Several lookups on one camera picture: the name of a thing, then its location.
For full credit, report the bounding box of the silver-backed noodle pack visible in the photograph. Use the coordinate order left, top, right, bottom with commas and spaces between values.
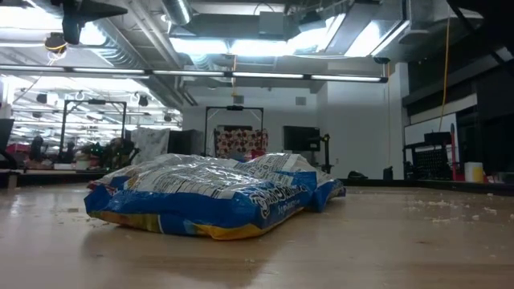
90, 153, 242, 189

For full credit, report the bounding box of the bright ceiling light panel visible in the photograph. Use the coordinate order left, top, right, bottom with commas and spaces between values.
168, 36, 298, 57

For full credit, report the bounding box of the black frame stand, patterned cloth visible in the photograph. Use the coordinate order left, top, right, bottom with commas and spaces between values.
204, 104, 265, 157

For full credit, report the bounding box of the slanted ceiling light fixture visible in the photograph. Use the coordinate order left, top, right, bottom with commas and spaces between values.
343, 18, 411, 58

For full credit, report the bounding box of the red and white patterned cloth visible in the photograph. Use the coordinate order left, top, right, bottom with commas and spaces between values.
214, 128, 269, 161

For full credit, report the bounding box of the blue noodle pack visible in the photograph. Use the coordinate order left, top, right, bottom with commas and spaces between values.
235, 152, 346, 213
84, 160, 318, 241

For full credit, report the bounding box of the black round ceiling device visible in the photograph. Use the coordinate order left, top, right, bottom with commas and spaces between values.
43, 31, 68, 55

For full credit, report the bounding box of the black frame stand with camera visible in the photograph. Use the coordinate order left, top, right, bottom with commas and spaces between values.
59, 98, 128, 161

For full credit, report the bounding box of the black mesh cart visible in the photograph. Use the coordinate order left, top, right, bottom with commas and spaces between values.
402, 131, 454, 181

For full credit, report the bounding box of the yellow hanging cable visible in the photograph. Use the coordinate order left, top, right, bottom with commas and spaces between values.
438, 18, 451, 133

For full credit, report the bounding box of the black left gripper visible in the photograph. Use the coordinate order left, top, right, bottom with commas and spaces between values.
51, 0, 129, 46

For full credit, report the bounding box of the white and yellow cylinder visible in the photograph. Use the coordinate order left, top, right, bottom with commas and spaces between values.
463, 161, 484, 184

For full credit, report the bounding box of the silver spiral air duct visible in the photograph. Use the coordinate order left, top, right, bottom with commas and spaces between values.
161, 0, 194, 26

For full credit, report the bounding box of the grey ceiling junction box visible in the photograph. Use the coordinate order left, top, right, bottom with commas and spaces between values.
259, 10, 286, 36

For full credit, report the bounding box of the black cabinet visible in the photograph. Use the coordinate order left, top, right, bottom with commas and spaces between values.
168, 128, 206, 157

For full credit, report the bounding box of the long LED light bar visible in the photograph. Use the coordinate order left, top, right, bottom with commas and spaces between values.
0, 63, 390, 84

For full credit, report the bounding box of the white floral cloth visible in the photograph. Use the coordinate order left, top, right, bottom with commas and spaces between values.
130, 127, 172, 165

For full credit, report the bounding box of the black monitor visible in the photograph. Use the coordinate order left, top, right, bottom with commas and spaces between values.
283, 125, 321, 153

